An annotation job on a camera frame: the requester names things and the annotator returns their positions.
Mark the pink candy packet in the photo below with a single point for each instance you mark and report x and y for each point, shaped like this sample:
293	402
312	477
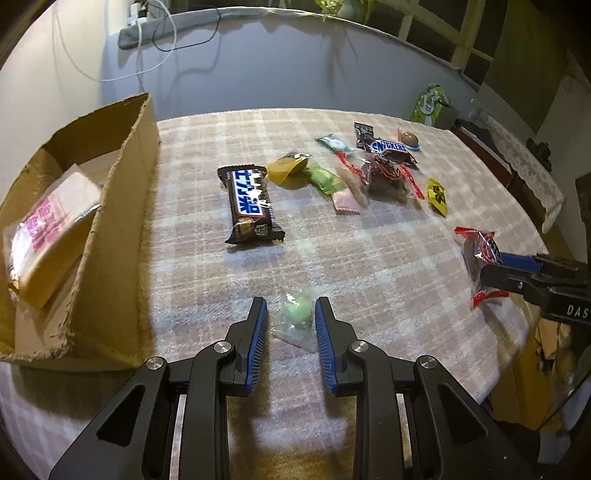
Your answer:
346	201

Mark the yellow-brown candy wrapper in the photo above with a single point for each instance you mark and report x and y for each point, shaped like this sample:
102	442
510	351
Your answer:
284	170

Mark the large brown chocolate bar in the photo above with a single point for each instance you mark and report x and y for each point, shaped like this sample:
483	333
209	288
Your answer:
251	203

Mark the green houseplant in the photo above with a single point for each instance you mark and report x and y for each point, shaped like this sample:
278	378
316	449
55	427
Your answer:
330	5

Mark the teal mint candy packet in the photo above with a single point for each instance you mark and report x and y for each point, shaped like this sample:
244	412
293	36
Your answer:
332	142

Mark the green ball candy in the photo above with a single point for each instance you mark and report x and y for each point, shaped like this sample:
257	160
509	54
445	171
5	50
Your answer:
295	311

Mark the dark green curtain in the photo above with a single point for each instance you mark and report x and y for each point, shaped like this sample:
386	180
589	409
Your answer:
521	55

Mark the packed brown braised egg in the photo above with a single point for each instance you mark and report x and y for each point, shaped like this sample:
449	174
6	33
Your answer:
408	137

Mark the white lace cloth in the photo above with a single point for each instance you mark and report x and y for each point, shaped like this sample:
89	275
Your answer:
521	161

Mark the small dark object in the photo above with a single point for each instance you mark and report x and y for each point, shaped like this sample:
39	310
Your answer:
540	148

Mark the red-trimmed clear snack packet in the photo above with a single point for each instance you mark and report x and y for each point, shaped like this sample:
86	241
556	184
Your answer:
478	249

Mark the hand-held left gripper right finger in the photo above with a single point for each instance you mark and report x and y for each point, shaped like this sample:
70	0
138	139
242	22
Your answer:
323	341

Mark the pink plaid tablecloth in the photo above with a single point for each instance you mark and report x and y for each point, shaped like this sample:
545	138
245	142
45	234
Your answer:
369	258

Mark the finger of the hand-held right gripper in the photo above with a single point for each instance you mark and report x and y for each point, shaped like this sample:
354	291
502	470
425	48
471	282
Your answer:
519	262
508	281

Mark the yellow snack packet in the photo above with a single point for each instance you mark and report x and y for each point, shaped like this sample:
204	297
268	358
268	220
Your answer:
437	196

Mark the light green candy packet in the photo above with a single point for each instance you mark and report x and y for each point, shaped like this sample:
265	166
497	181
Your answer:
323	179

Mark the small brown chocolate bar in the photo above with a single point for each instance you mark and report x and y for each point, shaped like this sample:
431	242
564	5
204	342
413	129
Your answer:
390	147

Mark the grey padded board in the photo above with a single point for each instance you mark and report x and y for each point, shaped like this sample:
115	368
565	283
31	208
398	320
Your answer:
184	23

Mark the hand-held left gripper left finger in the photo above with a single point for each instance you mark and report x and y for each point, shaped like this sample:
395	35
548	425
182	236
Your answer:
258	341

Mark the black patterned snack packet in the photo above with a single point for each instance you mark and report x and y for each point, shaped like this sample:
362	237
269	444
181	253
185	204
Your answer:
364	131

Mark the small brown cardboard box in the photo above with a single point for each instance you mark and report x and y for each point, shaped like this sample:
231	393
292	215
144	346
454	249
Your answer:
449	119

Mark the white window frame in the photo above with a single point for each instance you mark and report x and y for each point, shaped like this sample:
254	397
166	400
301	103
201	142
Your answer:
466	41

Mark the green tissue box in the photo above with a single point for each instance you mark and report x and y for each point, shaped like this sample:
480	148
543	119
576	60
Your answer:
429	104

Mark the dark red cabinet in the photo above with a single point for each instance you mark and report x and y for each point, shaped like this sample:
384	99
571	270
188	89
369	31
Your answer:
480	147

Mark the pink label clear packet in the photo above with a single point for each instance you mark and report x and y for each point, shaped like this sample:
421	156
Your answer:
46	230

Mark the white charger plug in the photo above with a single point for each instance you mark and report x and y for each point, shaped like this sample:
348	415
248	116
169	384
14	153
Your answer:
136	14

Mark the red-edged clear snack packet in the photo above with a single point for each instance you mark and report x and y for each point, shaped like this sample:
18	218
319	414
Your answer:
383	179

